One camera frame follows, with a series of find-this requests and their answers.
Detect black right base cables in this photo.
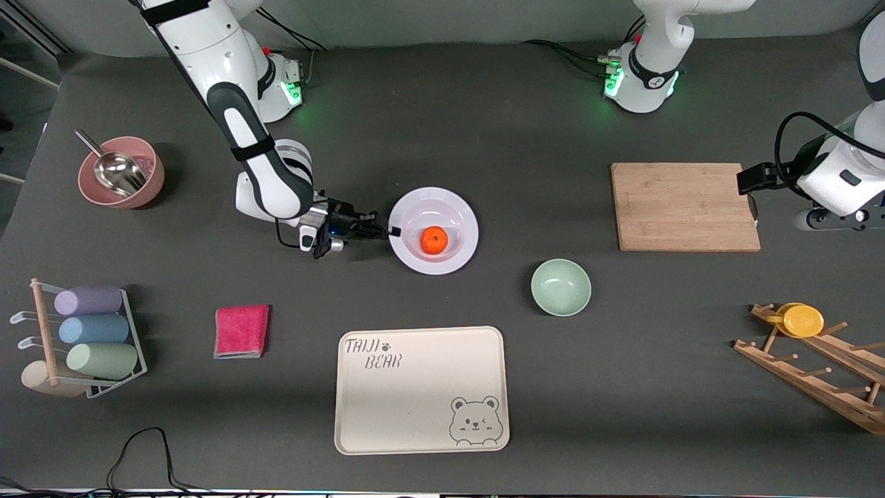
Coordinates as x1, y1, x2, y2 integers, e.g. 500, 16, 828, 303
256, 6, 331, 87

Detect white wire cup rack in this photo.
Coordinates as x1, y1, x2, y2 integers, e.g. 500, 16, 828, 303
10, 278, 148, 400

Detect beige bear print tray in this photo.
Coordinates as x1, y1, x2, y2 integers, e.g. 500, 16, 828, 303
335, 326, 510, 456

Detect purple cup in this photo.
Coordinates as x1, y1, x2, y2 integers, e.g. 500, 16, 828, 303
54, 286, 124, 316

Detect black base cables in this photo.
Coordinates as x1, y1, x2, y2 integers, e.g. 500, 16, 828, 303
256, 6, 331, 87
522, 17, 647, 80

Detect white round plate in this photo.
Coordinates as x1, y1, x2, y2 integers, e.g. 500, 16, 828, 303
389, 187, 479, 276

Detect beige cup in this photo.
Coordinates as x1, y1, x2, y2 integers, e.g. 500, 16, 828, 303
21, 360, 87, 398

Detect metal scoop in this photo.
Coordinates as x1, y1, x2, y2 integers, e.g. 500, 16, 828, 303
75, 129, 148, 198

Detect light green bowl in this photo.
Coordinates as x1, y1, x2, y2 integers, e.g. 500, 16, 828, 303
530, 259, 593, 317

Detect yellow cup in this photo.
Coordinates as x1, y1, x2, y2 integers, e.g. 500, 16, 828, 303
767, 303, 825, 338

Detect pink bowl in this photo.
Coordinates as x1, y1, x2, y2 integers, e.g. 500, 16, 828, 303
78, 136, 165, 210

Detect wooden cutting board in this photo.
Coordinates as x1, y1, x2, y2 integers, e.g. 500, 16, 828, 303
611, 163, 762, 252

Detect wooden peg drying rack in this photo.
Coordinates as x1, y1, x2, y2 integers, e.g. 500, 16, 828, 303
733, 303, 885, 436

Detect blue cup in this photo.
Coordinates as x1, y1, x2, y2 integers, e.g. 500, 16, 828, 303
58, 315, 130, 345

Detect green cup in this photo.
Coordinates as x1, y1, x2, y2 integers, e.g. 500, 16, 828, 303
66, 342, 139, 380

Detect pink folded cloth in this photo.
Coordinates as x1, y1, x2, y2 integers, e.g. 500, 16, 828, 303
214, 304, 271, 360

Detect black floor cable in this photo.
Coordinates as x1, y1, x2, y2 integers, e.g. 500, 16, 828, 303
107, 427, 215, 493

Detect black left base cables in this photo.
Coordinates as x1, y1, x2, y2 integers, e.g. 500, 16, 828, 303
522, 17, 647, 80

